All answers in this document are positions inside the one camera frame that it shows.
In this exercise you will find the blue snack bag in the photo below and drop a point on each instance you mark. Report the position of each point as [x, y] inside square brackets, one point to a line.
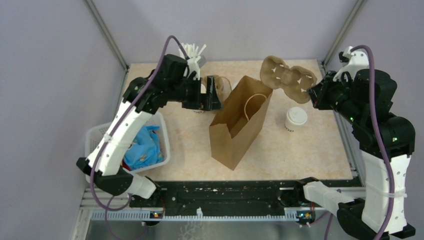
[145, 149]

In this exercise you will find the white paper straws bundle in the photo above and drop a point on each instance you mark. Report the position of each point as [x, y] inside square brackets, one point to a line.
[192, 50]

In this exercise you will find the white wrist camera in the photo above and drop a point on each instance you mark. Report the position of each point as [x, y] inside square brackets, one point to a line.
[194, 65]
[357, 60]

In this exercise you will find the stack of white paper cups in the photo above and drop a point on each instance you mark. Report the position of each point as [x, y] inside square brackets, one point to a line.
[198, 111]

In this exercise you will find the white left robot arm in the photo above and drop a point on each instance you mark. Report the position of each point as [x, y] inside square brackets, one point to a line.
[175, 79]

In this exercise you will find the brown paper bag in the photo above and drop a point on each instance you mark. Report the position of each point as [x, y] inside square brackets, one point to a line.
[237, 125]

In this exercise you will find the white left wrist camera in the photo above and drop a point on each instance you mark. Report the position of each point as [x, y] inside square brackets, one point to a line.
[194, 65]

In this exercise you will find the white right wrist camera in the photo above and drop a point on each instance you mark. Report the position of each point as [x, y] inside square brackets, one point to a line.
[357, 60]

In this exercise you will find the single brown pulp cup carrier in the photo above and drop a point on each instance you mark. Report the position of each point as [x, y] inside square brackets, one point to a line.
[294, 81]

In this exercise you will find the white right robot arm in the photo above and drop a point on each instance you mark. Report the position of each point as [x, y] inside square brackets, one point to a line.
[362, 218]

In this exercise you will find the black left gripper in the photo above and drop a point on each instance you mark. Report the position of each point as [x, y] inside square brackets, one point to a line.
[209, 101]

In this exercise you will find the white plastic basket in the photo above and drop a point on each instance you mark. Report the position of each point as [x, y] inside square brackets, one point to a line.
[155, 120]

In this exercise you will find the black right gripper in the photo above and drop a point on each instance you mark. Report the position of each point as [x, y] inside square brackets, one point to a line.
[317, 92]

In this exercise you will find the aluminium frame rail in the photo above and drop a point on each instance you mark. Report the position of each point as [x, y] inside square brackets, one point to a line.
[96, 205]

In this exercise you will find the white paper coffee cup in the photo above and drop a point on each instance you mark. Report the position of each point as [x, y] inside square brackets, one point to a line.
[296, 117]

